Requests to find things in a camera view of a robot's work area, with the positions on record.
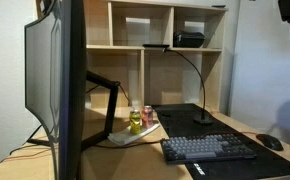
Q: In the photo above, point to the black gooseneck desk lamp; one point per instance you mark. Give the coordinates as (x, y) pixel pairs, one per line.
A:
(203, 120)

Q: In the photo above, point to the black desk mat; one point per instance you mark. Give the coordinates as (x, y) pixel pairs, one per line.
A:
(185, 121)

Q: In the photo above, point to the small flat black device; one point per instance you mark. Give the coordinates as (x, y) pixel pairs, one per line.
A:
(218, 6)

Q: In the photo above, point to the black computer mouse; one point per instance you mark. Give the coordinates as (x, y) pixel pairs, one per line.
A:
(270, 142)

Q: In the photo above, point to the grey mechanical keyboard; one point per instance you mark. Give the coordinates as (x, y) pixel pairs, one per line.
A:
(205, 148)

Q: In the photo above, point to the light wooden shelf unit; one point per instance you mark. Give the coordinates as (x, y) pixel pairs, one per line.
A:
(118, 47)

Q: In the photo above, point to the pink drink can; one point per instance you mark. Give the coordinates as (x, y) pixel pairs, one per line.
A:
(147, 116)

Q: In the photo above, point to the black monitor stand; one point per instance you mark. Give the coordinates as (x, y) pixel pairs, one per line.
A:
(111, 106)

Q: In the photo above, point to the white paper towel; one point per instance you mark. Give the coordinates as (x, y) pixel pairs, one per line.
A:
(125, 137)

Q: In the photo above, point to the black curved computer monitor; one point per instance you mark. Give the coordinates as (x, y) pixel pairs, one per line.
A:
(41, 66)

